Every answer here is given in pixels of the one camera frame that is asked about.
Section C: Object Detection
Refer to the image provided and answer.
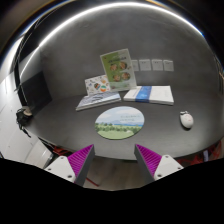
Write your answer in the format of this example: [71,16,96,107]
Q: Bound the white computer mouse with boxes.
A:
[180,111,194,129]

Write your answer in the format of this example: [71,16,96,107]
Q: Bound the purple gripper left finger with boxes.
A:
[45,145,95,186]

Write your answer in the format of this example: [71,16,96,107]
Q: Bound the round landscape mouse pad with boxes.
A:
[95,106,145,140]

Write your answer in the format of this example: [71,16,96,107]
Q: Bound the white blue book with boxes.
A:
[124,86,174,105]

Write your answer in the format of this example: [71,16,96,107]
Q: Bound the white wall paper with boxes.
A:
[131,60,139,71]
[163,60,174,71]
[152,59,163,71]
[139,59,151,71]

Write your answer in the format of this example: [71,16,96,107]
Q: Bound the green standing food booklet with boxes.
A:
[100,49,137,91]

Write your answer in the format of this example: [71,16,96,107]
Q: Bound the black monitor screen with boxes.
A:
[21,72,52,115]

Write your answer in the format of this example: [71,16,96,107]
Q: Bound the black bag on floor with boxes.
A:
[16,106,33,137]

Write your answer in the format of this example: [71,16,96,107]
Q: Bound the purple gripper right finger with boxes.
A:
[134,144,183,181]

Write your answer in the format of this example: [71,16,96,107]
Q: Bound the small white food card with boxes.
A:
[85,75,110,95]

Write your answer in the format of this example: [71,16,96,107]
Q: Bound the grey flat book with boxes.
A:
[76,92,121,111]

